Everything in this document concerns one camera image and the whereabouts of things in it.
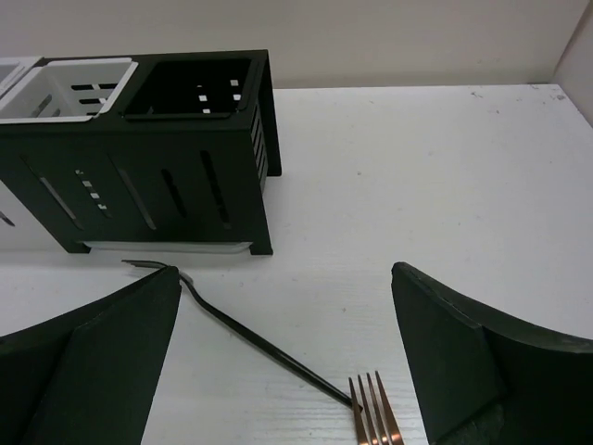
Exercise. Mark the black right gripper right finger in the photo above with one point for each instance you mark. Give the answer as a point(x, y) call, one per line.
point(482, 376)

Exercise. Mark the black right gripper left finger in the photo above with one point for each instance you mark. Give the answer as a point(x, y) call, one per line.
point(89, 376)

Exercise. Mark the rose gold metal fork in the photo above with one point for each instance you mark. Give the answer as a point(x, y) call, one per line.
point(373, 416)

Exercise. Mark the black metal fork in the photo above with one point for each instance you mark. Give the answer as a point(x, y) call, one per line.
point(266, 347)

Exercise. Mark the white slotted insert bin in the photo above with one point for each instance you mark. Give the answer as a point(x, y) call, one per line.
point(72, 90)

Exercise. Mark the black slotted insert bin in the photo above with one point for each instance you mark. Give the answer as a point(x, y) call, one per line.
point(186, 89)

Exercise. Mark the black utensil holder frame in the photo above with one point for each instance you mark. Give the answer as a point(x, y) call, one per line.
point(157, 181)

